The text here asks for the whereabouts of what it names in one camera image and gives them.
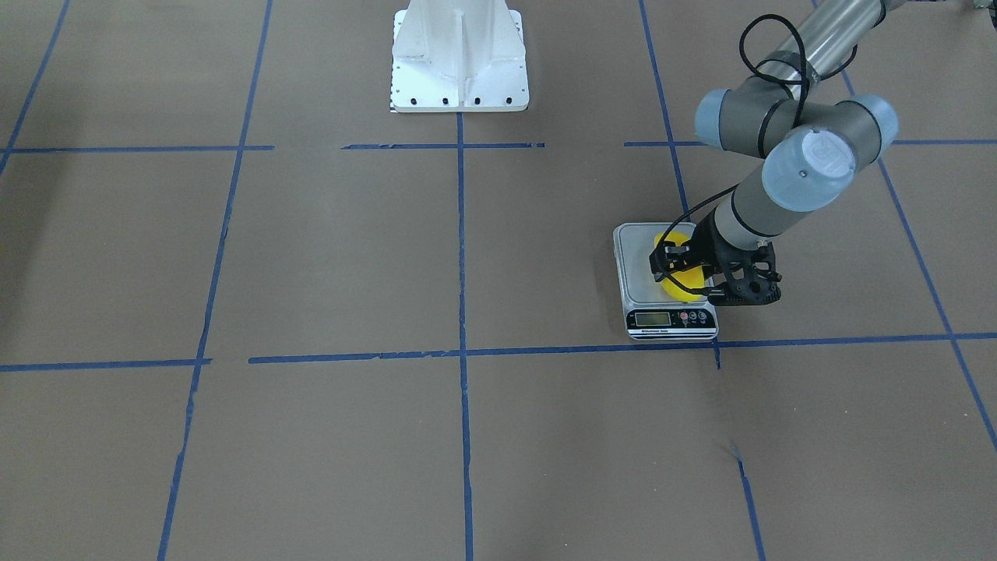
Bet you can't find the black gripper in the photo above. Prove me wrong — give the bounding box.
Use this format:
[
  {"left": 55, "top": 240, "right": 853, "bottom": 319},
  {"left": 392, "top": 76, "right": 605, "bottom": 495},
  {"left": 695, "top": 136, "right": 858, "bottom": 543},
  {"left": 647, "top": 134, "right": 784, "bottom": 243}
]
[{"left": 648, "top": 212, "right": 759, "bottom": 283}]

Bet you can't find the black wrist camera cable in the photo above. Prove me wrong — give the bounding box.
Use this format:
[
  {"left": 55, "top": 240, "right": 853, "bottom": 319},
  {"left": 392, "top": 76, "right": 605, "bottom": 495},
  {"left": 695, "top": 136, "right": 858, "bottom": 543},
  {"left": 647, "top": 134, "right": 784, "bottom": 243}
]
[{"left": 658, "top": 14, "right": 858, "bottom": 258}]

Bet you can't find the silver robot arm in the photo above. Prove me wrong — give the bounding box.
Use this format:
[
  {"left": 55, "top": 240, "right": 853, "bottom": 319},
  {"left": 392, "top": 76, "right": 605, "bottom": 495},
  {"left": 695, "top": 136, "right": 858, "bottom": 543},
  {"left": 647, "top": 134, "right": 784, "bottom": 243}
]
[{"left": 649, "top": 1, "right": 900, "bottom": 298}]

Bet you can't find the yellow mango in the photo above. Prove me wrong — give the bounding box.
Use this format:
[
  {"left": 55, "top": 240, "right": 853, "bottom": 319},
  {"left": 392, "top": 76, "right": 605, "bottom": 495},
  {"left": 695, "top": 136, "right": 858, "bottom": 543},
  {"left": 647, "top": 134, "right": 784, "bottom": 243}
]
[{"left": 649, "top": 228, "right": 707, "bottom": 303}]

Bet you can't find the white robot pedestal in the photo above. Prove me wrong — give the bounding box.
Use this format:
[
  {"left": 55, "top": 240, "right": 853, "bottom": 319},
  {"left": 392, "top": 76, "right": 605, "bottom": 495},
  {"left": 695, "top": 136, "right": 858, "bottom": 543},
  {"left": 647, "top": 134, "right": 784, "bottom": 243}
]
[{"left": 389, "top": 1, "right": 530, "bottom": 113}]

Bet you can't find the digital kitchen scale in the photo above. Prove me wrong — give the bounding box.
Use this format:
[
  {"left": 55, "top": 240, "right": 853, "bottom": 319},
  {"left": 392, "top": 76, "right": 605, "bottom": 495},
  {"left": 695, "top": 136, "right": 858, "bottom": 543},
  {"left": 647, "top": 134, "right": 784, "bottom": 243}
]
[{"left": 613, "top": 221, "right": 719, "bottom": 342}]

